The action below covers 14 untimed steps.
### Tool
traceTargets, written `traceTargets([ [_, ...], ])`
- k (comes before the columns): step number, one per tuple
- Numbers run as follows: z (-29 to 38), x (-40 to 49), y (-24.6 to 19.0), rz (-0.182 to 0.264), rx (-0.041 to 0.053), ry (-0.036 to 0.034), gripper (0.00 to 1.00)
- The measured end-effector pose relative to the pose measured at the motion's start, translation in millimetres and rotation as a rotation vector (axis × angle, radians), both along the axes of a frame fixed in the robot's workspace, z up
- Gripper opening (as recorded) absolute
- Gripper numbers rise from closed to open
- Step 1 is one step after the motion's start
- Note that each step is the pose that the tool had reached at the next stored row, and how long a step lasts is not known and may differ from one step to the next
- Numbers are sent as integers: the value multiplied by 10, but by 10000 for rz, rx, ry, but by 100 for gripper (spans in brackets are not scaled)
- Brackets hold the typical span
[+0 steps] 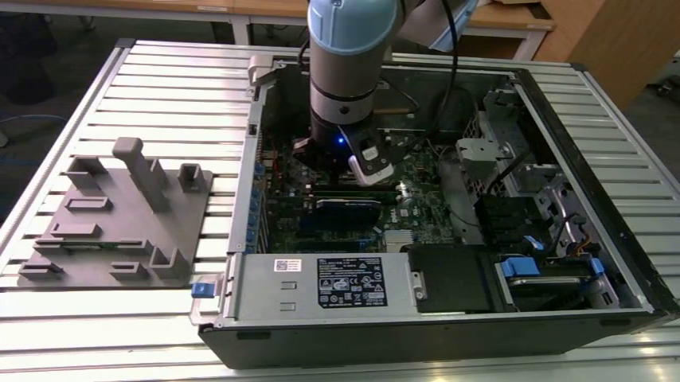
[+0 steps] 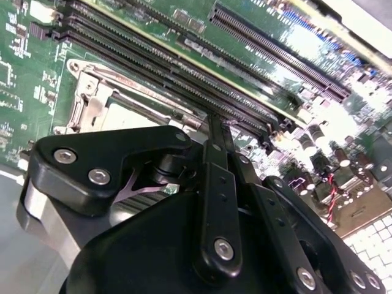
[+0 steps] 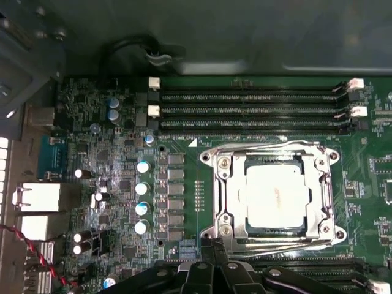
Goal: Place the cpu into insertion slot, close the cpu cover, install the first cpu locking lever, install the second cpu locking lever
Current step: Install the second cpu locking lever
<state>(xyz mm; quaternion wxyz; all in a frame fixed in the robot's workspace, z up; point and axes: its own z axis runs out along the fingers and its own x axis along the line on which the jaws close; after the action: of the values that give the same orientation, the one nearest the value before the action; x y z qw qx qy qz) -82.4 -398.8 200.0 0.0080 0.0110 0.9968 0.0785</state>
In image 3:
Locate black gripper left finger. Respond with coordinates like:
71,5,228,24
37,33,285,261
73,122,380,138
116,238,220,294

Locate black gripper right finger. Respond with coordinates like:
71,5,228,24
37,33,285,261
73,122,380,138
214,238,374,294

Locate metal locking lever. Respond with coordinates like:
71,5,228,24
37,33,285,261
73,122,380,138
226,235,345,252
209,139,327,157

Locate silver CPU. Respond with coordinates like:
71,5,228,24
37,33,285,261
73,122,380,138
243,156,313,238

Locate CPU socket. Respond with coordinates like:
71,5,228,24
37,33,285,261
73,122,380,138
198,143,349,249

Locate RAM slot white clips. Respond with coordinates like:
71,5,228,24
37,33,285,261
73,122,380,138
148,76,366,102
148,104,368,129
275,268,392,294

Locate green motherboard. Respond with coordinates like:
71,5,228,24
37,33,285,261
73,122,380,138
23,75,392,294

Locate silver metal rear port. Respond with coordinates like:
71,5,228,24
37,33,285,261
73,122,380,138
26,107,56,128
12,182,62,212

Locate blue rear port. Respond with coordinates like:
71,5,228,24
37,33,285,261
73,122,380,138
38,134,68,180

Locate black PC case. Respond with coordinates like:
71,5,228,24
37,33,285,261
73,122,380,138
0,0,392,294

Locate red black twisted wire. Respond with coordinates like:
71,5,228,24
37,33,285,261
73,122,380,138
0,224,79,288

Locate thick black cable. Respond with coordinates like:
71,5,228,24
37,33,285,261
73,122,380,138
99,33,187,80

